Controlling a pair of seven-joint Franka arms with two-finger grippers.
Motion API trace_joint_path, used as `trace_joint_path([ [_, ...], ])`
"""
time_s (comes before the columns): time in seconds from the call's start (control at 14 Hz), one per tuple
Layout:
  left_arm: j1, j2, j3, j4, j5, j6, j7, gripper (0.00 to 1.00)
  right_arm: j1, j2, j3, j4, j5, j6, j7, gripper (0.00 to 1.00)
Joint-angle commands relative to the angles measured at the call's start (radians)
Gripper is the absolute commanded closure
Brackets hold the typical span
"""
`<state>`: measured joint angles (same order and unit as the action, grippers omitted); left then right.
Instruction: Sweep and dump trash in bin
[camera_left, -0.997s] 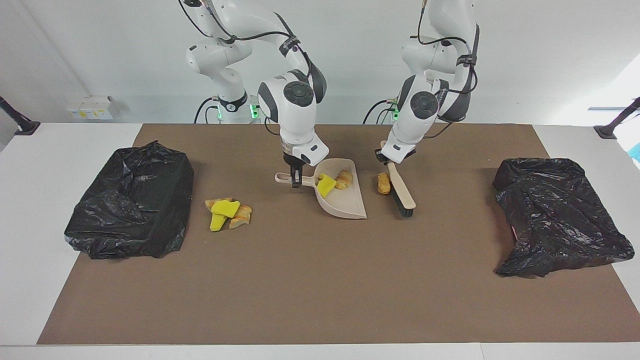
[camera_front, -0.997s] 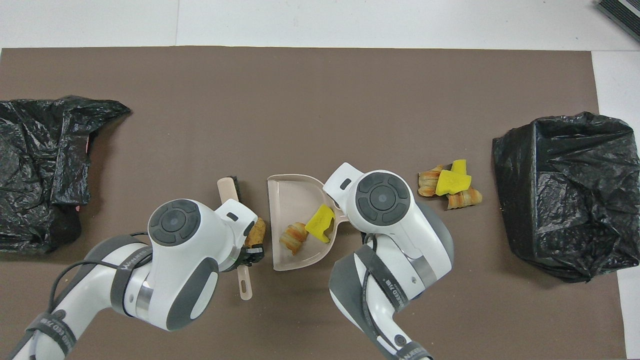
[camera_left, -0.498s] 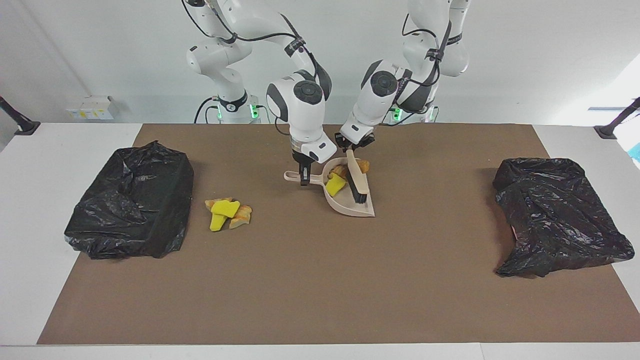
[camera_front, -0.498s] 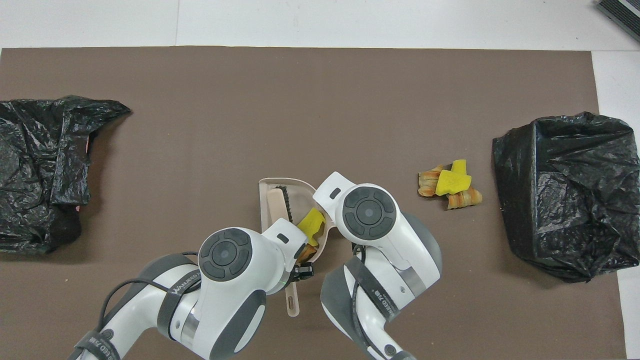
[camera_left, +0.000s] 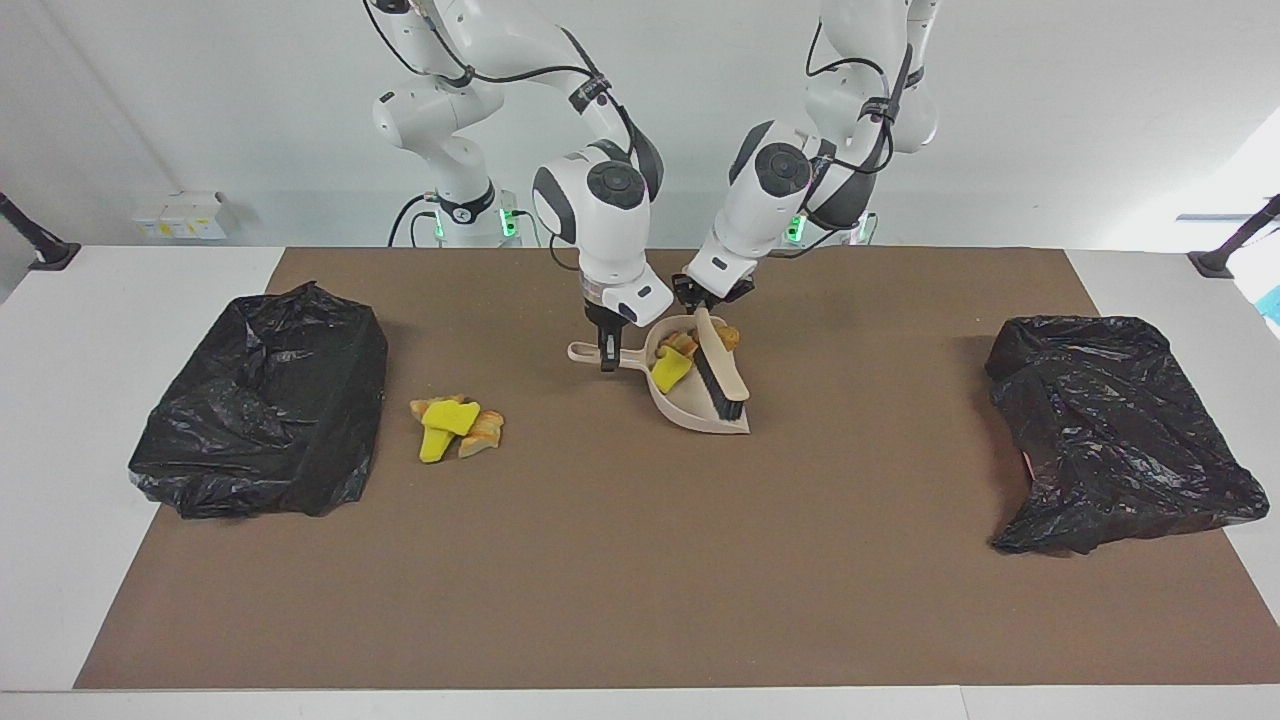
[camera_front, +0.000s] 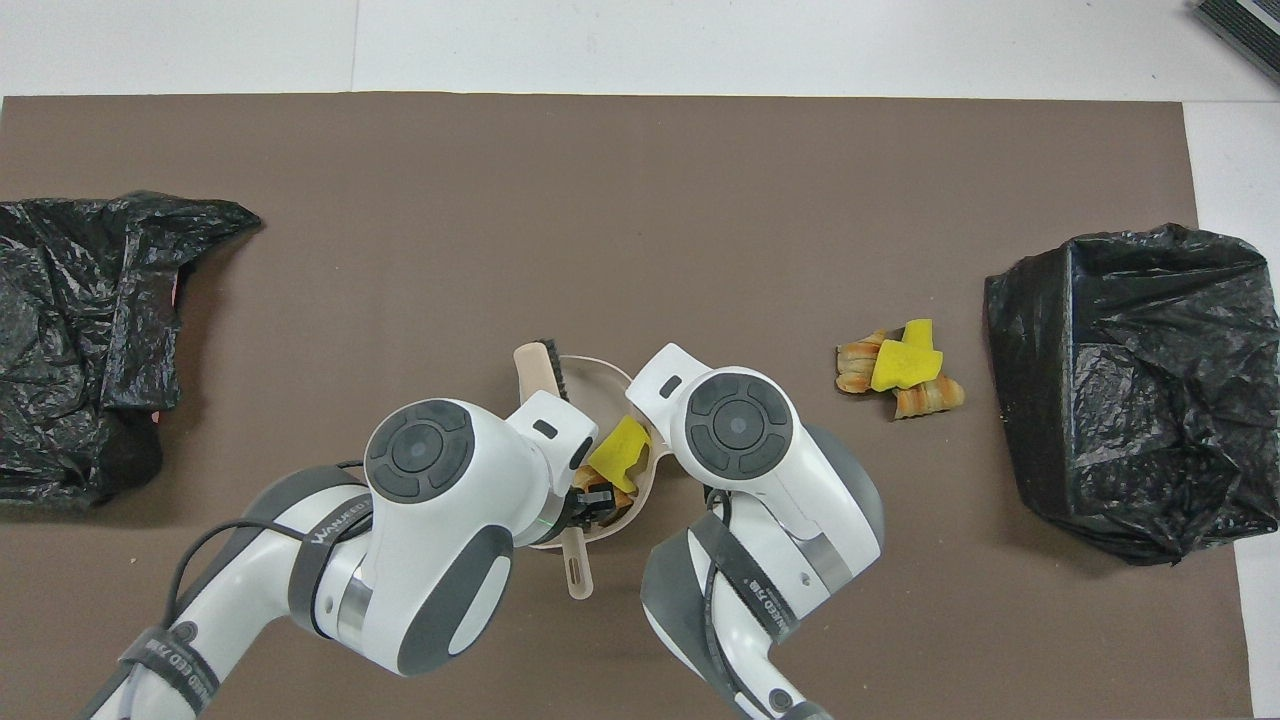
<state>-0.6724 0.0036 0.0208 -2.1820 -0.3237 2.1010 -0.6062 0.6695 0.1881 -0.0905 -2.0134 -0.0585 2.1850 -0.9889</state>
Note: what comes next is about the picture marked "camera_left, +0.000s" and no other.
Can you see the pale striped bread piece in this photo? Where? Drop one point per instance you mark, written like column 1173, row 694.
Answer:
column 483, row 433

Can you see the left black garbage bag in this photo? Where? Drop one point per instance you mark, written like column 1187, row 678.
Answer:
column 260, row 420

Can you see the cyan object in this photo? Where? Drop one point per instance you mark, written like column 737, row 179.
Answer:
column 1273, row 305

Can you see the black clamp stand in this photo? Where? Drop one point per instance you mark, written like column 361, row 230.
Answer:
column 1215, row 262
column 50, row 253

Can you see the striped orange croissant piece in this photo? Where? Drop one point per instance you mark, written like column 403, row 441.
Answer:
column 680, row 345

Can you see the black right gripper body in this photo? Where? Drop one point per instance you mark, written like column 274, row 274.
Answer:
column 604, row 322

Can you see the brown table mat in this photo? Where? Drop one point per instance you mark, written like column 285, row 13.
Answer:
column 640, row 620

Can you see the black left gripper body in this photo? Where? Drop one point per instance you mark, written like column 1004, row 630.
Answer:
column 705, row 295

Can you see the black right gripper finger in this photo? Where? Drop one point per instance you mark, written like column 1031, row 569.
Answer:
column 615, row 350
column 604, row 352

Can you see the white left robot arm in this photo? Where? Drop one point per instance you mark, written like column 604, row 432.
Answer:
column 760, row 210

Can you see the beige hand brush black bristles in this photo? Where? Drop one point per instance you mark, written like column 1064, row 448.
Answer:
column 725, row 375

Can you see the notched yellow sponge piece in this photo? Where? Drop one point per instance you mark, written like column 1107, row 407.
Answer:
column 668, row 372

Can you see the black garbage bag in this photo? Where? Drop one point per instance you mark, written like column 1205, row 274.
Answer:
column 1120, row 440
column 260, row 420

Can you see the right black garbage bag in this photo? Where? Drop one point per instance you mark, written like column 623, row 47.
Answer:
column 1120, row 440

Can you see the small orange bread piece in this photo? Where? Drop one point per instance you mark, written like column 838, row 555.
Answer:
column 425, row 406

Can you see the brown peanut shaped bread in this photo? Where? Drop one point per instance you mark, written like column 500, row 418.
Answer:
column 728, row 337

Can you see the beige plastic dustpan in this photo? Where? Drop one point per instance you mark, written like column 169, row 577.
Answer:
column 685, row 408

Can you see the white cardboard box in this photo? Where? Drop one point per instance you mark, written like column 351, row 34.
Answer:
column 185, row 222

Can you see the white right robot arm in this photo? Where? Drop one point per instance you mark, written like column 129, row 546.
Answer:
column 600, row 230

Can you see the yellow sponge piece green side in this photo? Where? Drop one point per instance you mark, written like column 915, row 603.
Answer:
column 452, row 417

